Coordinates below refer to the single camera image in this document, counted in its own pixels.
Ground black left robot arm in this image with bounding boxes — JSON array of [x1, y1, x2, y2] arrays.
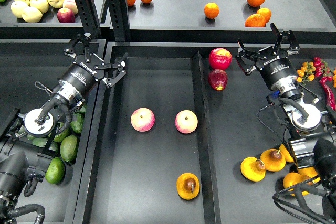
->
[[1, 33, 128, 223]]

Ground orange cherry tomato bunch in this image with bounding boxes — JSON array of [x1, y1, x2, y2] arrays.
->
[[297, 61, 316, 86]]

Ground green avocado round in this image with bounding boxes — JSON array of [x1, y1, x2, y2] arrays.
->
[[53, 127, 71, 143]]

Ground small orange right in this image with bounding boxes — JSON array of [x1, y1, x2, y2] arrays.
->
[[257, 7, 272, 23]]

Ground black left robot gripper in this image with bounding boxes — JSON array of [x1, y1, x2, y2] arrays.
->
[[57, 33, 128, 95]]

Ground yellow pear brown stem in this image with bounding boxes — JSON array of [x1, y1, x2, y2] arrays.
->
[[176, 173, 200, 200]]

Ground pale yellow pear left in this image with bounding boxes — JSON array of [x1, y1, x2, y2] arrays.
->
[[10, 1, 29, 19]]

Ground pink apple right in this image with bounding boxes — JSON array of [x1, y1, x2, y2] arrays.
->
[[175, 110, 198, 134]]

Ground red apple upper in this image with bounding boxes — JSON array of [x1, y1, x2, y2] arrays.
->
[[208, 48, 233, 70]]

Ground red chili pepper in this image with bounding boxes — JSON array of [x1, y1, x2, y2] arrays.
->
[[319, 77, 335, 111]]

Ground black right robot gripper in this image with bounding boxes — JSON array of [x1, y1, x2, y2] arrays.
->
[[235, 23, 300, 90]]

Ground orange front right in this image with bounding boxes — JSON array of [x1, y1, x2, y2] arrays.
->
[[245, 14, 266, 27]]

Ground dark red apple lower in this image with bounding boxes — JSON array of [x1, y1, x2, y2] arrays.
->
[[208, 69, 228, 91]]

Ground orange middle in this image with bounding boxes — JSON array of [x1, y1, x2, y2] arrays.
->
[[204, 2, 220, 19]]

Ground pink apple left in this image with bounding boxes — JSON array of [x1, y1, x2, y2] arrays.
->
[[130, 108, 155, 132]]

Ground black shelf post right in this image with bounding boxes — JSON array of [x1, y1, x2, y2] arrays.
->
[[106, 0, 131, 42]]

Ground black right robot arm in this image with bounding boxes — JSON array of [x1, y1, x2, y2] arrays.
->
[[236, 24, 335, 223]]

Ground yellow pear middle pile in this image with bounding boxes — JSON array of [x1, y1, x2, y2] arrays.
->
[[260, 149, 286, 172]]

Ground green avocado top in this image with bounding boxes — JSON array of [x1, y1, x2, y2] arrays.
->
[[77, 103, 87, 114]]

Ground red apple on shelf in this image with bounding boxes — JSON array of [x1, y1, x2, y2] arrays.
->
[[57, 8, 76, 23]]

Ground black shelf post left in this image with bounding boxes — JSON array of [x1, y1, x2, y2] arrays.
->
[[75, 0, 101, 38]]

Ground yellow pear left pile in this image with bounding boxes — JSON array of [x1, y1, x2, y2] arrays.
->
[[240, 157, 266, 182]]

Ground pink apple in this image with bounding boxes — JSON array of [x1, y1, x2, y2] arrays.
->
[[175, 110, 198, 134], [130, 108, 155, 132]]

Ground black shelf post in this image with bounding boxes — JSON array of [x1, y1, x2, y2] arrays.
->
[[106, 0, 131, 42], [75, 0, 101, 38]]

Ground black center tray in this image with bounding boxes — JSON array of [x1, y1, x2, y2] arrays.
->
[[73, 41, 336, 224]]

